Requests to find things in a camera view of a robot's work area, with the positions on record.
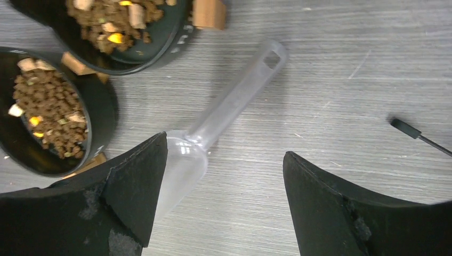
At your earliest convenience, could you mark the kibble in far bowl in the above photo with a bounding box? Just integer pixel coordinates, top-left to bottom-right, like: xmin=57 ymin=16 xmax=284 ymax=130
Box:
xmin=66 ymin=0 xmax=177 ymax=54

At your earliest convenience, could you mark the kibble in bowl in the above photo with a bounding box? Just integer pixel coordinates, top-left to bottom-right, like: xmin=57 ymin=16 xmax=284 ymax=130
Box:
xmin=66 ymin=0 xmax=177 ymax=54
xmin=8 ymin=58 xmax=88 ymax=159

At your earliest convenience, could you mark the yellow microphone tripod stand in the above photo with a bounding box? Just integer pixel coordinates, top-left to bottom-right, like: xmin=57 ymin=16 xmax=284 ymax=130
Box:
xmin=390 ymin=118 xmax=451 ymax=157

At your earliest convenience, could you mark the black pet bowl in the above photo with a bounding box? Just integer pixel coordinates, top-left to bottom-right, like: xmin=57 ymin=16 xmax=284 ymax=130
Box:
xmin=9 ymin=0 xmax=227 ymax=76
xmin=1 ymin=47 xmax=118 ymax=177

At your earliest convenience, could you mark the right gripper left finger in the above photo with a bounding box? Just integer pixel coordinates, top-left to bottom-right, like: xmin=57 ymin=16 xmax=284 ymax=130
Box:
xmin=1 ymin=132 xmax=168 ymax=255

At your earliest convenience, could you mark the near black pet bowl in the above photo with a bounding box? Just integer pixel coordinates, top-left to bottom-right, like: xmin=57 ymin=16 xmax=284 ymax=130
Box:
xmin=1 ymin=47 xmax=118 ymax=177

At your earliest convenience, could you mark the clear plastic scoop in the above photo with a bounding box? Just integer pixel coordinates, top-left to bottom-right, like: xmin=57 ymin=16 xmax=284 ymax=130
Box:
xmin=155 ymin=39 xmax=289 ymax=221

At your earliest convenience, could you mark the far black pet bowl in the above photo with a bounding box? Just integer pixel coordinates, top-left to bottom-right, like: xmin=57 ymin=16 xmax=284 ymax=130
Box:
xmin=9 ymin=0 xmax=227 ymax=76

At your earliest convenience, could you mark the kibble in near bowl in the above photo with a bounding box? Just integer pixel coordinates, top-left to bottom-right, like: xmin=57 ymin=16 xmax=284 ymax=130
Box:
xmin=8 ymin=58 xmax=88 ymax=159

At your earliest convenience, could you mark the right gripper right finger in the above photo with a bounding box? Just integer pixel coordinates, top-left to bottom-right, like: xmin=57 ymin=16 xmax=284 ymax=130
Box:
xmin=283 ymin=151 xmax=451 ymax=255

